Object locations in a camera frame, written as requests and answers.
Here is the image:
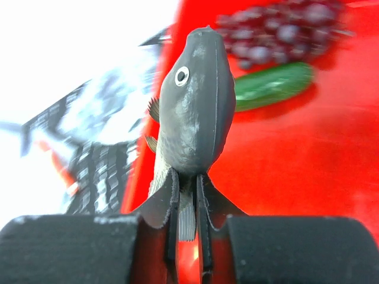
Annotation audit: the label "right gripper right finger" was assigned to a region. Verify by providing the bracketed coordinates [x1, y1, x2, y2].
[197, 175, 378, 283]

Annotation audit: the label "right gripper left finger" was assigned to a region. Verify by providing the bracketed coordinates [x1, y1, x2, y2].
[1, 169, 179, 283]

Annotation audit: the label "grey toy fish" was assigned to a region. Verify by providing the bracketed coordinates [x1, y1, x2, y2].
[145, 26, 236, 241]

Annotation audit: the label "green toy cucumber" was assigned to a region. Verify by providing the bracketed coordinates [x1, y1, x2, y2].
[235, 62, 314, 112]

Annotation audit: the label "red plastic tray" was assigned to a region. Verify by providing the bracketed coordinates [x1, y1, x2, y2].
[120, 0, 379, 284]

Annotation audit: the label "purple toy grapes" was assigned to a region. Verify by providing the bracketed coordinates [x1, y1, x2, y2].
[215, 1, 354, 70]

